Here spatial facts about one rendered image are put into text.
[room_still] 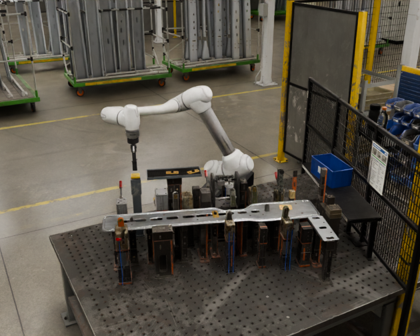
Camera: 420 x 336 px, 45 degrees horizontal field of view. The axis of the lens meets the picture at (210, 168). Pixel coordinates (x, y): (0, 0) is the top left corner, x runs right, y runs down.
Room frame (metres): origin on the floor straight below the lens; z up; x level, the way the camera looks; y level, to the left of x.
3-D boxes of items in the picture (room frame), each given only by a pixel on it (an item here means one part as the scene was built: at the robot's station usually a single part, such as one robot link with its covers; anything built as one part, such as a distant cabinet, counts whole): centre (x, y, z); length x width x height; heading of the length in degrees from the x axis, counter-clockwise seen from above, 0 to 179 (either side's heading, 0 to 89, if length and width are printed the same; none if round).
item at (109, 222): (2.81, -0.02, 1.00); 1.38 x 0.22 x 0.02; 99
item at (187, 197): (2.95, 0.15, 0.89); 0.13 x 0.11 x 0.38; 9
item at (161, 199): (2.93, 0.32, 0.90); 0.13 x 0.10 x 0.41; 9
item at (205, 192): (3.01, 0.03, 0.89); 0.13 x 0.11 x 0.38; 9
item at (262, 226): (2.69, -0.33, 0.84); 0.11 x 0.08 x 0.29; 9
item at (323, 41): (5.51, -1.21, 1.00); 1.34 x 0.14 x 2.00; 28
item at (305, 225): (2.72, -0.60, 0.84); 0.11 x 0.10 x 0.28; 9
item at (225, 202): (3.03, -0.10, 0.94); 0.18 x 0.13 x 0.49; 99
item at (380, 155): (2.88, -1.06, 1.30); 0.23 x 0.02 x 0.31; 9
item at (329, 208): (2.80, -0.79, 0.88); 0.08 x 0.08 x 0.36; 9
